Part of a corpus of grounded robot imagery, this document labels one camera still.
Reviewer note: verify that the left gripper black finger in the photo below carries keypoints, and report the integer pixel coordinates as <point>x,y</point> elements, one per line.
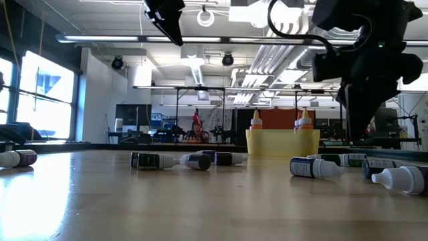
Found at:
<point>167,16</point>

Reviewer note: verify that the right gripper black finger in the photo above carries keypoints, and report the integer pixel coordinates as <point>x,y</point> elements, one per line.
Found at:
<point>343,103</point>
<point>368,107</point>

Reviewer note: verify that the large yellow food coloring bottle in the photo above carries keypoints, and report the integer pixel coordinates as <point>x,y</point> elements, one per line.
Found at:
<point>305,120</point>
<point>256,120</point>

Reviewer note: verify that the large red food coloring bottle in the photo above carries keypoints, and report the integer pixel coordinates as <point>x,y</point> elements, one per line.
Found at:
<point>297,122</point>

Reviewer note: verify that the small pale-label dropper bottle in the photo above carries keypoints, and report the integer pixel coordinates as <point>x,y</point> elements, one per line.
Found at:
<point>357,159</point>

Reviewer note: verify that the small dark-green-label dropper bottle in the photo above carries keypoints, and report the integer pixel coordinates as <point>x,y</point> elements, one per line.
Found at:
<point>329,160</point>

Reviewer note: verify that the small dark-purple dropper bottle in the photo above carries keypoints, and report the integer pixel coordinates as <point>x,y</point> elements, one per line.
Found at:
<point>227,158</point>

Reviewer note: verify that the small blue dropper bottle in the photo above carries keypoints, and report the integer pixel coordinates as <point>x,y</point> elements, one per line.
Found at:
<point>207,153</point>

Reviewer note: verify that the small green dropper bottle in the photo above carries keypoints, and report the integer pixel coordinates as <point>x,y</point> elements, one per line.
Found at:
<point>134,160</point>

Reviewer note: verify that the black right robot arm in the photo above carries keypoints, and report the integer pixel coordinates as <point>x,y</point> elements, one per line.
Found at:
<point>351,13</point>

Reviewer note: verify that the dark background monitor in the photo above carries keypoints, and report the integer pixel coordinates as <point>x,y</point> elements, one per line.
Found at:
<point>388,121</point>

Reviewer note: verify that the black background stand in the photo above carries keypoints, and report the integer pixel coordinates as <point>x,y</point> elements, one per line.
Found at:
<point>415,129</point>

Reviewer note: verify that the small navy-label dropper bottle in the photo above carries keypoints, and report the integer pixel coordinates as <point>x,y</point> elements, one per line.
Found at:
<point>374,165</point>

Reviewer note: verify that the orange partition panel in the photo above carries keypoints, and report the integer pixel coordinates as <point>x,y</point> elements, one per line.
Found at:
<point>277,117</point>

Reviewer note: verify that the black round ceiling spotlight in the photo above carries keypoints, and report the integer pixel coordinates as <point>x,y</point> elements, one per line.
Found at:
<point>227,59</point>
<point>117,62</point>

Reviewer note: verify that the long ceiling light strip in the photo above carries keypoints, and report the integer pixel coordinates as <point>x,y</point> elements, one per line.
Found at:
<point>100,38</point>

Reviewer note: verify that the small blue-label dropper bottle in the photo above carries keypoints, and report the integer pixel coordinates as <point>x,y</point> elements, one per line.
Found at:
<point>307,167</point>

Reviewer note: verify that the yellow translucent plastic bin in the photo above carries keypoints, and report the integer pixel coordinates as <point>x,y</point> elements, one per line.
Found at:
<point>281,144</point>

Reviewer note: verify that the small maroon-label dropper bottle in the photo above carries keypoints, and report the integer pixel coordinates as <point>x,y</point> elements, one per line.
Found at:
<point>401,179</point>

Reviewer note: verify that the black partition panel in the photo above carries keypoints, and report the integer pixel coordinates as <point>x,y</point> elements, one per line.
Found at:
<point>242,124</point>

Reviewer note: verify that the black background robot arms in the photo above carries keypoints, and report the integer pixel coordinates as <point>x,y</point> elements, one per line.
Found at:
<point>168,134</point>

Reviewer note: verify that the person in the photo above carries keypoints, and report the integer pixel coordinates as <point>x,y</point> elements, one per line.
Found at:
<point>196,134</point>

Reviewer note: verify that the small black-label dropper bottle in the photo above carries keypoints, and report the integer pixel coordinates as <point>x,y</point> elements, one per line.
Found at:
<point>152,161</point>

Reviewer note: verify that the large bright window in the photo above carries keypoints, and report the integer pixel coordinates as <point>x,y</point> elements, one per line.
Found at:
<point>45,97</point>

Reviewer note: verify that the small dark-label dropper bottle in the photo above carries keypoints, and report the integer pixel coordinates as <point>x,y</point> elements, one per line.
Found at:
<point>199,162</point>

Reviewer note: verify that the dark bulky background object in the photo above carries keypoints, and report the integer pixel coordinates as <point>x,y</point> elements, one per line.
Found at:
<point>16,132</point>

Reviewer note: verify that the small purple-label dropper bottle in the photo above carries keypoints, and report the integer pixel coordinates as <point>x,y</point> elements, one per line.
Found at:
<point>20,158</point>

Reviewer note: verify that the black background rig frame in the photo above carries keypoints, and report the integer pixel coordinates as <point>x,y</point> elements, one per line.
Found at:
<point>317,91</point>
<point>200,88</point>

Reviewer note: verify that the black aluminium table frame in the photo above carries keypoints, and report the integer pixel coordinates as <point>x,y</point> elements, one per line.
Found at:
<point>100,146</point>

